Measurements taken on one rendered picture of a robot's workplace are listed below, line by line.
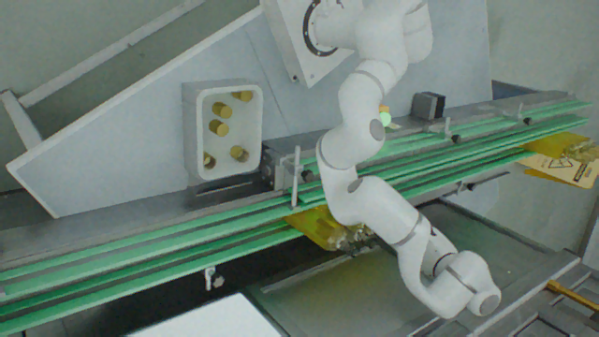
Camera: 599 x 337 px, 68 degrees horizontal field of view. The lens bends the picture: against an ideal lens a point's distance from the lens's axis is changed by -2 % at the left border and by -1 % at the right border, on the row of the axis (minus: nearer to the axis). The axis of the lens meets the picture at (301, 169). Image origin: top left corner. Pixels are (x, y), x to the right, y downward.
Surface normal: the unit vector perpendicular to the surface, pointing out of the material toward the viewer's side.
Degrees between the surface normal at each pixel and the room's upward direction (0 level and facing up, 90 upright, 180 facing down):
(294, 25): 4
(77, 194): 0
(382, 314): 90
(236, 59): 0
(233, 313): 90
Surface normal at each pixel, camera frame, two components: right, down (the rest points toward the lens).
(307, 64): 0.66, 0.30
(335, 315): 0.07, -0.92
